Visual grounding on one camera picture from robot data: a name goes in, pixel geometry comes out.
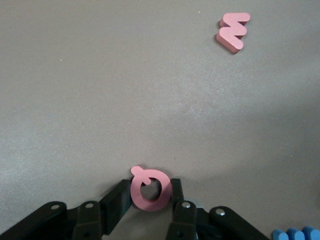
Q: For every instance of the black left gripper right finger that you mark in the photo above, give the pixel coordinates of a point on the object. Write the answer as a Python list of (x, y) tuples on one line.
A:
[(185, 220)]

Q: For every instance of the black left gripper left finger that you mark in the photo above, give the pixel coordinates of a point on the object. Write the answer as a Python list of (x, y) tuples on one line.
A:
[(115, 200)]

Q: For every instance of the pink capital letter Q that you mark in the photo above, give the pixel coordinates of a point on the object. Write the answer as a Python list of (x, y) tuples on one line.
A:
[(150, 206)]

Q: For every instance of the pink small letter w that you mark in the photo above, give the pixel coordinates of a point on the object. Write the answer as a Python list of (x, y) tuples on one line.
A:
[(231, 30)]

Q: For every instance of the blue small letter m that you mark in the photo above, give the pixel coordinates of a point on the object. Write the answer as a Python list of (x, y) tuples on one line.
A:
[(295, 235)]

